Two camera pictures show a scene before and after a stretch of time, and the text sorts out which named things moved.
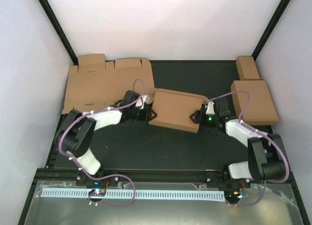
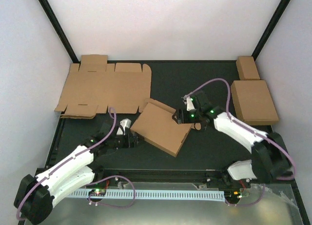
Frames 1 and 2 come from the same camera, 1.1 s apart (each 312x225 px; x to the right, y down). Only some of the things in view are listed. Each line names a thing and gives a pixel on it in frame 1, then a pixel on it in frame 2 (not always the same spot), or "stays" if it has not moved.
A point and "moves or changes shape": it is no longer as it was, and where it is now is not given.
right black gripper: [199, 118] -> [182, 114]
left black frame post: [56, 26] stays
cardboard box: [173, 110] moves or changes shape
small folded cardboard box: [246, 68] stays
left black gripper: [147, 115] -> [128, 144]
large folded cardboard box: [261, 109] stays
